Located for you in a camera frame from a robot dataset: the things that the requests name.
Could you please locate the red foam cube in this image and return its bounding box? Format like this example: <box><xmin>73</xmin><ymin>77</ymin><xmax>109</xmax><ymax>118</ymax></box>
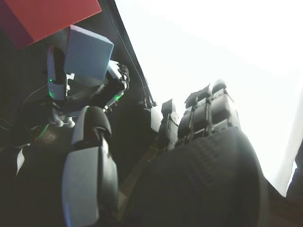
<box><xmin>0</xmin><ymin>0</ymin><xmax>103</xmax><ymax>51</ymax></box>

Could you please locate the blue foam cube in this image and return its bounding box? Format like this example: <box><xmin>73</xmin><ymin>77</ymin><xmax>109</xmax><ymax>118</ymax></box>
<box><xmin>63</xmin><ymin>25</ymin><xmax>115</xmax><ymax>86</ymax></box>

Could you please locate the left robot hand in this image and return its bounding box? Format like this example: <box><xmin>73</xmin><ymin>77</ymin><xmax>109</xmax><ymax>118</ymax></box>
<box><xmin>62</xmin><ymin>79</ymin><xmax>269</xmax><ymax>227</ymax></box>

